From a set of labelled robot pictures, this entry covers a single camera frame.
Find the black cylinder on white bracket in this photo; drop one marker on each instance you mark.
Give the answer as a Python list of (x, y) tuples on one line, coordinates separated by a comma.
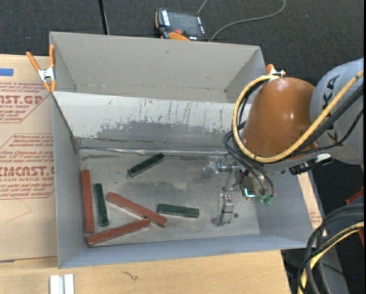
[(302, 168)]

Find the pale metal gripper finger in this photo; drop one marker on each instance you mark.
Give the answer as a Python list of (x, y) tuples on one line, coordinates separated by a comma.
[(225, 213), (213, 168)]

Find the brown cardboard board red print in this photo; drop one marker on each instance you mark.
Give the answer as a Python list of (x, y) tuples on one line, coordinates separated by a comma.
[(24, 194)]

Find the dark green flat block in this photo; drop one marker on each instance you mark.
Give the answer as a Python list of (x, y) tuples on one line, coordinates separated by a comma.
[(101, 205), (178, 211), (145, 165)]

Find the grey metal bin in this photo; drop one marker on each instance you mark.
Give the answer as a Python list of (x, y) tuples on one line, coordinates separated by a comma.
[(177, 182)]

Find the red-brown flat block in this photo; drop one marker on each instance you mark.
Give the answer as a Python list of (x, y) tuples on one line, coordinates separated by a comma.
[(88, 201), (135, 208), (118, 232)]

